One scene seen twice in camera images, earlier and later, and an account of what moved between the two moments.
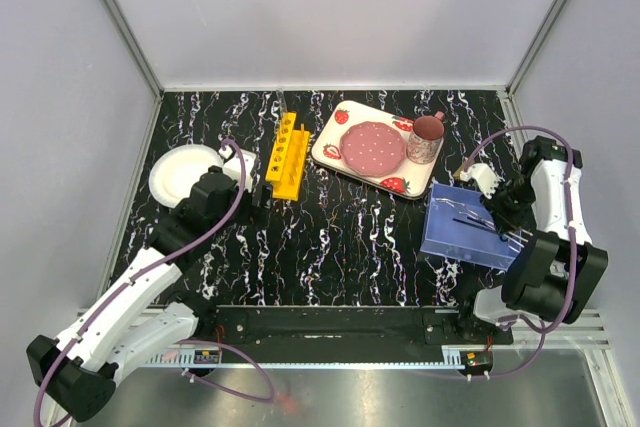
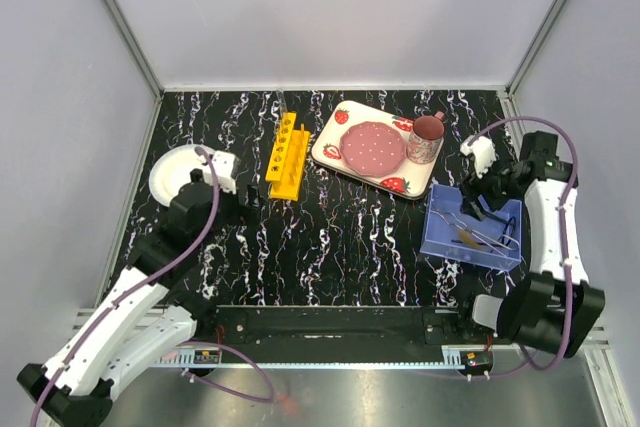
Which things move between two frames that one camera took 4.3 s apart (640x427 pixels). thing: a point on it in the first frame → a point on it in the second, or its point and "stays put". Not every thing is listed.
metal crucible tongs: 516,237 → 499,245
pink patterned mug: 424,144 stays put
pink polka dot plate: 372,149 stays put
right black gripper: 502,217 → 472,189
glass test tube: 281,98 stays put
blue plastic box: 460,224 stays put
